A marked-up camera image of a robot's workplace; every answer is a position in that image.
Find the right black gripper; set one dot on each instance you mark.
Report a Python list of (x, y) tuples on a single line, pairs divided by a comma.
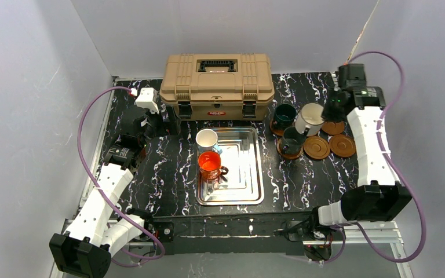
[(332, 113)]

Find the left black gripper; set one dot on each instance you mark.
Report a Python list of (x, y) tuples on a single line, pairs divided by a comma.
[(155, 125)]

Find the brown wooden coaster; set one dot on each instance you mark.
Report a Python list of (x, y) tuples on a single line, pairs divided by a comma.
[(333, 128), (342, 145), (276, 128), (316, 147), (288, 156)]

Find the cream cup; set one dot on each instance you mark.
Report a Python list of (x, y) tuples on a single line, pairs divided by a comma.
[(309, 119)]

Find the teal cup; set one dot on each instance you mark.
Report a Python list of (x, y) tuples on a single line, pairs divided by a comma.
[(284, 117)]

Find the dark grey cup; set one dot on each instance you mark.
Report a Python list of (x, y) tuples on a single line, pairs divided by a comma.
[(291, 141)]

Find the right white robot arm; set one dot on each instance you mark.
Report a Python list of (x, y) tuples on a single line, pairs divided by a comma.
[(380, 195)]

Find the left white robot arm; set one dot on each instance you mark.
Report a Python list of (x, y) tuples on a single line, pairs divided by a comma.
[(101, 229)]

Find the white cup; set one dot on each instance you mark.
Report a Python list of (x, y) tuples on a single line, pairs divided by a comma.
[(207, 140)]

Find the orange cup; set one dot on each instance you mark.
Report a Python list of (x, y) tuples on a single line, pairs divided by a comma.
[(210, 166)]

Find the tan plastic toolbox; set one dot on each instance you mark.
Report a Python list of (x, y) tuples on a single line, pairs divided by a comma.
[(218, 86)]

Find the stainless steel tray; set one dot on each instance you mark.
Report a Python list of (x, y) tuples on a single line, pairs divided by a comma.
[(243, 184)]

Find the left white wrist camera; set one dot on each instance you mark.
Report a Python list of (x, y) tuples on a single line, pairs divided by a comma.
[(147, 99)]

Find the aluminium frame rail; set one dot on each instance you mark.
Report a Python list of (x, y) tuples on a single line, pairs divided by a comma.
[(261, 235)]

